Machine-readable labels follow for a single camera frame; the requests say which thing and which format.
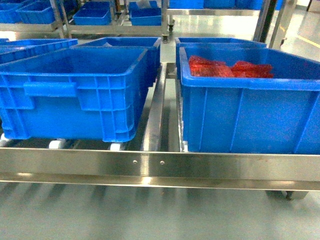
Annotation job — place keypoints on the blue bin with red bags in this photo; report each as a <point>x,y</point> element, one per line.
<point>278,115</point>

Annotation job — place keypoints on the blue bin behind red bags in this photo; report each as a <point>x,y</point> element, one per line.
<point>212,43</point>

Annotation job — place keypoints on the red bubble wrap bags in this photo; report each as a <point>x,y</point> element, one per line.
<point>202,67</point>

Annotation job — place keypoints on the blue bin with clear bag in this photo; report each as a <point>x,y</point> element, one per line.
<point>152,44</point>

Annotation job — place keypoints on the blue bin front left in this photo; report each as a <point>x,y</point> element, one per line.
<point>20,49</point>

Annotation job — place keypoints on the stainless steel flow rack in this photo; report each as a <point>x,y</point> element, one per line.
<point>158,157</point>

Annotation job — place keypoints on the clear plastic bag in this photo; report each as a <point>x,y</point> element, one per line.
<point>106,45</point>

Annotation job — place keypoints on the rear steel rack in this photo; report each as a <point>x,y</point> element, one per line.
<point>70,18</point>

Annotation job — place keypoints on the empty blue bin front middle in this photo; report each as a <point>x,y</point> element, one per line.
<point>79,93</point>

